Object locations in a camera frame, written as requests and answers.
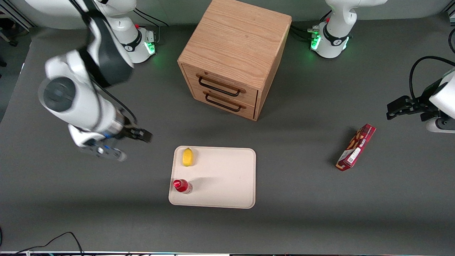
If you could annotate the cream plastic tray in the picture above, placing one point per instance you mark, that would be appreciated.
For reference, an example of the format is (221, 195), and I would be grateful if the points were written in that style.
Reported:
(220, 177)

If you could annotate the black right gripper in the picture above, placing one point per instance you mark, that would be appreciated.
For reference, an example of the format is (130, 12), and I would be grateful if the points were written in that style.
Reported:
(130, 132)

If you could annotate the red-capped coke bottle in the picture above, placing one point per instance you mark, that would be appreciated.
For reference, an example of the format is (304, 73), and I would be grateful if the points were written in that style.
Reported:
(182, 186)

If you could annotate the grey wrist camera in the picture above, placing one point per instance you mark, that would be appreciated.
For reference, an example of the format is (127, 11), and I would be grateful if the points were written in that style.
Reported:
(83, 138)
(442, 125)

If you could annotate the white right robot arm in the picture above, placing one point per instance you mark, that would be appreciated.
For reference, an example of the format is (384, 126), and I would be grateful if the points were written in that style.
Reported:
(78, 103)

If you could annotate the wooden two-drawer cabinet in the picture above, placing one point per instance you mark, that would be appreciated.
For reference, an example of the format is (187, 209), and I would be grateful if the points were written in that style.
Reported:
(231, 39)

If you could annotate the red tartan shortbread box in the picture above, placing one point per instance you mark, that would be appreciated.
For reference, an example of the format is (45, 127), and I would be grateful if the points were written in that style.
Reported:
(356, 147)

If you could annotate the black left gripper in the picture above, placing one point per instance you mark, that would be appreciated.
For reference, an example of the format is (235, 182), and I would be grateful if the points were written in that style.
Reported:
(421, 104)

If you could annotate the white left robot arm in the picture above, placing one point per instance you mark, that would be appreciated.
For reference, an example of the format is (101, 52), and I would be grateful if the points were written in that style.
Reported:
(334, 35)

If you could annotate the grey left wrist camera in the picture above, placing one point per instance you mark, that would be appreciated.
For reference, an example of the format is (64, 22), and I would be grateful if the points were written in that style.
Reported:
(442, 125)

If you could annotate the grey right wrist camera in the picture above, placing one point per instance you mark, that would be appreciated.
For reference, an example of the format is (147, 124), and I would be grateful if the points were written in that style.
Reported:
(83, 138)

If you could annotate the wooden drawer front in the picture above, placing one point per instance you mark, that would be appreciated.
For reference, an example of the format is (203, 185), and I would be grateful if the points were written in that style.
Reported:
(249, 97)
(199, 96)

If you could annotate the yellow lemon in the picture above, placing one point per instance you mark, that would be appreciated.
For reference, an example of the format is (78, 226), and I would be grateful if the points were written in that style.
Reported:
(187, 157)

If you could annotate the aluminium frame rail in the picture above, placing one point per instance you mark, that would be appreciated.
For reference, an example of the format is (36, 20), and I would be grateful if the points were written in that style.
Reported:
(14, 14)

